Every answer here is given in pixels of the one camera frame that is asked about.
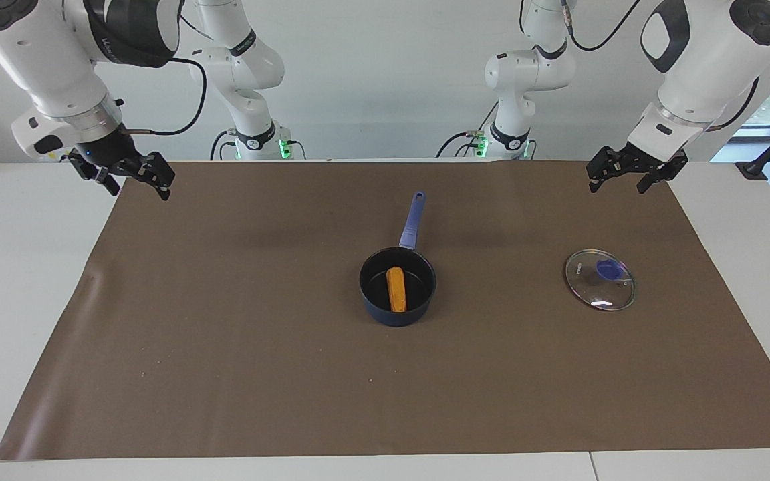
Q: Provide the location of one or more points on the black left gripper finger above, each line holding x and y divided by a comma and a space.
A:
600, 172
652, 177

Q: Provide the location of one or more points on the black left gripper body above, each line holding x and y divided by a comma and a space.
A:
646, 157

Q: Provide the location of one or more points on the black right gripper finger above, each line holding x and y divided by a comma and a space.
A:
158, 175
99, 177

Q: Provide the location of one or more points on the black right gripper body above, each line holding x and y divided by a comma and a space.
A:
107, 153

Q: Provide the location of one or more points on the glass lid with purple knob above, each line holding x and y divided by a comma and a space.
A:
599, 290

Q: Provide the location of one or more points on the yellow corn cob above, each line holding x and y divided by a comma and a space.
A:
396, 290

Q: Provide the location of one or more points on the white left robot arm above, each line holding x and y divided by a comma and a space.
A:
699, 67

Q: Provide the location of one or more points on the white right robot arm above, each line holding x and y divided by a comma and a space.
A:
44, 60

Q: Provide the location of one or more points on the brown table mat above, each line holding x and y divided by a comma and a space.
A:
385, 387

